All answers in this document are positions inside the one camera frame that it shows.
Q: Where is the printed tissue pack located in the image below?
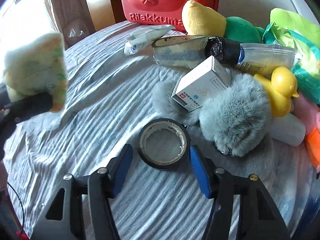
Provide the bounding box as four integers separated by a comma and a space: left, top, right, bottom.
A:
3, 31, 68, 112

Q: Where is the black tape roll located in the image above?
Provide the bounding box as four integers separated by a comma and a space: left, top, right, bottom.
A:
138, 118, 190, 171

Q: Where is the striped grey cloth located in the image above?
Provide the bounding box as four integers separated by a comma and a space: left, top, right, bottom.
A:
3, 19, 316, 240

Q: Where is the grey fluffy plush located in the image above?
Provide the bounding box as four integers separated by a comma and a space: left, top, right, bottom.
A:
151, 70, 272, 157

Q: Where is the pink pig plush orange dress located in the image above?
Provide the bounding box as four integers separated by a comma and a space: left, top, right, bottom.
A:
292, 92, 320, 177

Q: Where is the white medicine box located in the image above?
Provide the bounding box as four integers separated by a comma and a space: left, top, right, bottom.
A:
171, 56, 232, 112

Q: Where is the yellow rubber duck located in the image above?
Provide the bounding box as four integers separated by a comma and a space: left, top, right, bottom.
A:
253, 67, 299, 117

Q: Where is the teal green snack bag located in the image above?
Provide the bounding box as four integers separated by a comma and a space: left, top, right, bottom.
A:
263, 23, 319, 105

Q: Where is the yellow green plush toy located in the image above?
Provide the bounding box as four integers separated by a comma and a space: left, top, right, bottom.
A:
182, 0, 265, 43

